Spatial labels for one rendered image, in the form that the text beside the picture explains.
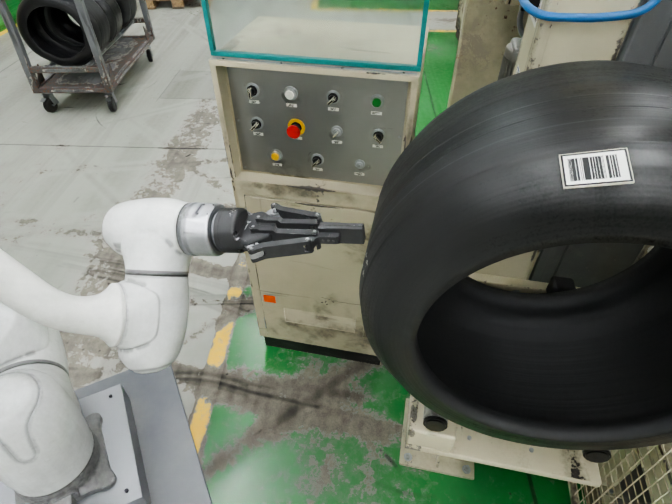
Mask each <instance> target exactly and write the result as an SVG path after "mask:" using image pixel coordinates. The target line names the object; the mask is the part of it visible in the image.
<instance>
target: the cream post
mask: <svg viewBox="0 0 672 504"><path fill-rule="evenodd" d="M639 1H640V0H543V1H542V4H541V8H540V9H542V10H544V11H549V12H557V13H604V12H616V11H625V10H631V9H635V8H637V6H638V4H639ZM632 19H633V18H632ZM632 19H627V20H619V21H608V22H593V23H587V22H552V21H545V20H541V19H537V22H536V26H535V28H534V25H533V22H532V20H531V17H530V14H529V15H528V19H527V23H526V27H525V30H524V34H523V38H522V42H521V46H520V49H519V53H518V57H517V61H516V65H515V68H514V72H513V75H514V74H516V70H517V66H518V65H519V69H520V72H523V71H527V70H530V69H534V68H538V67H543V66H547V65H553V64H559V63H565V62H574V61H588V60H612V61H615V60H616V58H617V55H618V53H619V50H620V48H621V45H622V43H623V41H624V38H625V36H626V33H627V31H628V28H629V26H630V23H631V21H632ZM537 251H538V250H536V251H532V252H528V253H524V254H520V255H517V256H513V257H510V258H507V259H504V260H502V261H499V262H496V263H494V264H491V265H489V266H487V267H485V268H482V269H480V270H478V271H476V272H474V273H481V274H488V275H495V276H502V277H509V278H516V279H524V280H526V278H527V275H528V273H529V271H530V268H531V266H532V263H533V261H534V258H535V256H536V253H537Z"/></svg>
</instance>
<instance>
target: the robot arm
mask: <svg viewBox="0 0 672 504"><path fill-rule="evenodd" d="M102 234H103V237H104V240H105V241H106V243H107V244H108V245H109V246H110V247H111V248H112V249H113V250H114V251H116V252H117V253H119V254H120V255H123V259H124V263H125V273H126V274H125V279H124V281H121V282H119V283H111V284H110V285H109V286H108V287H107V288H106V289H105V290H104V291H103V292H101V293H99V294H97V295H93V296H75V295H70V294H67V293H64V292H62V291H60V290H58V289H56V288H55V287H53V286H51V285H50V284H48V283H47V282H45V281H44V280H43V279H41V278H40V277H38V276H37V275H36V274H34V273H33V272H32V271H30V270H29V269H28V268H26V267H25V266H23V265H22V264H21V263H19V262H18V261H17V260H15V259H14V258H13V257H11V256H10V255H8V254H7V253H6V252H4V251H3V250H2V249H0V481H1V482H3V483H4V484H5V485H7V486H8V487H10V488H12V489H13V490H14V492H15V504H77V502H78V501H80V500H82V499H84V498H86V497H88V496H90V495H92V494H94V493H97V492H100V491H104V490H108V489H110V488H112V487H113V486H114V485H115V484H116V481H117V476H116V475H115V473H114V472H113V471H112V469H111V467H110V463H109V458H108V454H107V450H106V445H105V441H104V437H103V433H102V423H103V418H102V416H101V415H100V414H99V413H92V414H90V415H88V416H87V417H85V418H84V417H83V415H82V413H81V407H80V404H79V402H78V400H77V397H76V395H75V392H74V389H73V387H72V384H71V381H70V378H69V371H68V361H67V356H66V351H65V347H64V344H63V340H62V337H61V334H60V332H59V331H63V332H68V333H74V334H82V335H91V336H96V337H99V338H101V339H102V340H103V341H105V342H106V344H107V345H108V346H109V347H117V348H118V355H119V358H120V360H121V361H122V363H123V364H124V365H125V366H126V367H127V368H128V369H130V370H132V371H133V372H135V373H140V374H146V373H153V372H158V371H161V370H163V369H165V368H167V367H169V366H170V365H171V364H172V362H174V361H175V360H176V359H177V357H178V355H179V353H180V351H181V348H182V346H183V342H184V338H185V334H186V329H187V322H188V314H189V286H188V274H189V268H190V263H191V260H192V257H193V256H215V257H218V256H221V255H223V254H224V253H244V252H245V251H247V252H248V253H249V256H250V259H251V262H252V263H256V262H259V261H262V260H265V259H269V258H277V257H286V256H294V255H302V254H310V253H313V252H314V248H315V247H316V248H317V250H319V249H321V247H322V246H321V244H340V243H342V244H364V243H365V238H366V236H365V227H364V223H341V222H324V221H322V217H321V213H319V212H313V211H307V210H302V209H296V208H290V207H285V206H282V205H280V204H278V203H272V204H271V209H270V210H268V211H267V212H263V211H260V212H256V213H250V212H249V211H247V210H246V209H244V208H234V207H225V206H224V205H222V204H220V203H199V202H192V203H190V202H184V201H181V200H179V199H172V198H145V199H137V200H131V201H126V202H122V203H120V204H117V205H115V206H113V207H112V208H111V209H110V210H109V211H108V212H107V214H106V215H105V217H104V220H103V223H102ZM304 246H305V247H304Z"/></svg>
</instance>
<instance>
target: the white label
mask: <svg viewBox="0 0 672 504"><path fill-rule="evenodd" d="M559 162H560V169H561V176H562V184H563V189H572V188H585V187H597V186H609V185H621V184H633V183H635V181H634V176H633V172H632V167H631V162H630V158H629V153H628V149H627V148H619V149H609V150H599V151H590V152H580V153H570V154H561V155H559Z"/></svg>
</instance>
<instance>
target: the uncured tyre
mask: <svg viewBox="0 0 672 504"><path fill-rule="evenodd" d="M619 148H627V149H628V153H629V158H630V162H631V167H632V172H633V176H634V181H635V183H633V184H621V185H609V186H597V187H585V188H572V189H563V184H562V176H561V169H560V162H559V155H561V154H570V153H580V152H590V151H599V150H609V149H619ZM388 176H389V179H388ZM388 176H387V178H386V180H385V182H384V184H383V187H382V190H381V192H380V195H379V199H378V203H377V207H376V211H375V215H374V220H373V224H372V228H371V232H370V237H369V241H368V245H367V249H368V256H369V265H368V267H367V270H366V273H365V276H364V279H362V272H361V276H360V284H359V298H360V306H361V314H362V321H363V326H364V330H365V333H366V336H367V339H368V341H369V343H370V345H371V347H372V349H373V351H374V353H375V354H376V356H377V357H378V359H379V360H380V362H381V363H382V364H383V366H384V367H385V368H386V369H387V370H388V371H389V372H390V373H391V375H392V376H393V377H394V378H395V379H396V380H397V381H398V382H399V383H400V384H401V385H402V386H403V387H404V388H405V389H406V390H407V391H408V392H409V393H410V394H411V395H412V396H413V397H414V398H416V399H417V400H418V401H419V402H421V403H422V404H423V405H425V406H426V407H427V408H429V409H430V410H432V411H434V412H435V413H437V414H439V415H440V416H442V417H444V418H446V419H448V420H450V421H452V422H454V423H456V424H458V425H461V426H463V427H465V428H468V429H470V430H473V431H476V432H479V433H482V434H485V435H488V436H491V437H495V438H498V439H502V440H506V441H511V442H515V443H520V444H526V445H532V446H538V447H546V448H555V449H568V450H618V449H631V448H641V447H649V446H655V445H662V444H667V443H672V70H669V69H665V68H660V67H656V66H651V65H646V64H640V63H634V62H625V61H612V60H588V61H574V62H565V63H559V64H553V65H547V66H543V67H538V68H534V69H530V70H527V71H523V72H520V73H517V74H514V75H511V76H508V77H505V78H503V79H500V80H498V81H495V82H493V83H491V84H488V85H486V86H484V87H482V88H480V89H478V90H476V91H474V92H472V93H471V94H469V95H467V96H465V97H464V98H462V99H460V100H459V101H457V102H456V103H454V104H453V105H451V106H450V107H448V108H447V109H446V110H444V111H443V112H442V113H440V114H439V115H438V116H437V117H436V118H434V119H433V120H432V121H431V122H430V123H429V124H428V125H427V126H426V127H425V128H424V129H423V130H422V131H421V132H420V133H419V134H418V135H417V136H416V137H415V138H414V139H413V140H412V141H411V143H410V144H409V145H408V146H407V147H406V148H405V150H404V151H403V152H402V153H401V155H400V156H399V158H398V159H397V160H396V162H395V164H394V165H393V167H392V168H391V170H390V175H389V174H388ZM387 181H388V184H387ZM386 185H387V188H386ZM385 190H386V193H385ZM384 194H385V196H384ZM584 243H631V244H643V245H651V246H654V247H653V248H652V249H651V250H650V251H649V252H648V253H647V254H646V255H645V256H644V257H642V258H641V259H640V260H639V261H637V262H636V263H634V264H633V265H631V266H630V267H628V268H627V269H625V270H623V271H622V272H620V273H618V274H616V275H614V276H612V277H610V278H607V279H605V280H603V281H600V282H597V283H595V284H592V285H589V286H585V287H582V288H578V289H573V290H568V291H562V292H554V293H521V292H513V291H507V290H502V289H498V288H495V287H491V286H488V285H486V284H483V283H481V282H478V281H476V280H474V279H472V278H470V277H469V275H471V274H472V273H474V272H476V271H478V270H480V269H482V268H485V267H487V266H489V265H491V264H494V263H496V262H499V261H502V260H504V259H507V258H510V257H513V256H517V255H520V254H524V253H528V252H532V251H536V250H541V249H546V248H551V247H557V246H564V245H573V244H584ZM367 249H366V252H367Z"/></svg>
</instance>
